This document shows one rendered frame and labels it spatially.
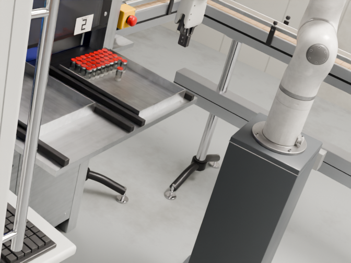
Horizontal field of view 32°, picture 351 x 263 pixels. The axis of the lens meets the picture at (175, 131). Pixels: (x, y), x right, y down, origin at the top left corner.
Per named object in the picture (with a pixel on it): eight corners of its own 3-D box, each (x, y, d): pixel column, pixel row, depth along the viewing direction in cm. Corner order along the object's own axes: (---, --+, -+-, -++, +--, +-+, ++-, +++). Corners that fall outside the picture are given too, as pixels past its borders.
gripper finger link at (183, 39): (183, 24, 194) (178, 43, 197) (178, 25, 191) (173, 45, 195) (191, 27, 193) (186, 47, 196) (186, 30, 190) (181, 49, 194)
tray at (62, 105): (-51, 85, 182) (-50, 75, 180) (15, 65, 202) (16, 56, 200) (32, 139, 168) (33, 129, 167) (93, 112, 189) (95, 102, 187)
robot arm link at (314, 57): (315, 88, 202) (341, 21, 190) (316, 114, 186) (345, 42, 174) (279, 78, 203) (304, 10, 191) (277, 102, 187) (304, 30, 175)
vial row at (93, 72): (82, 79, 204) (84, 67, 202) (116, 67, 218) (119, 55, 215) (86, 82, 203) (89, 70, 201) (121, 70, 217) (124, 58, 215)
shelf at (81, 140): (-66, 96, 179) (-66, 90, 178) (92, 46, 233) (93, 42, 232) (55, 177, 160) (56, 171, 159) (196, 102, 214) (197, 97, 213)
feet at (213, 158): (160, 194, 310) (167, 172, 302) (211, 159, 348) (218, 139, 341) (173, 202, 306) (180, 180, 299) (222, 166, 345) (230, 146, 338)
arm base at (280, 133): (313, 141, 211) (332, 94, 202) (294, 162, 196) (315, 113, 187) (264, 117, 217) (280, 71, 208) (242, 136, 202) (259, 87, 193)
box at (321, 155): (292, 158, 280) (299, 142, 275) (296, 154, 283) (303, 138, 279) (316, 171, 275) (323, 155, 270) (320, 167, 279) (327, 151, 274)
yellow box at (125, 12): (105, 22, 230) (109, 4, 226) (117, 19, 236) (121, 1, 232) (121, 30, 227) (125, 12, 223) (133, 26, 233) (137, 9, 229)
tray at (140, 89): (57, 73, 204) (59, 64, 202) (108, 57, 224) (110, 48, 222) (137, 120, 190) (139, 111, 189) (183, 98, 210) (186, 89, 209)
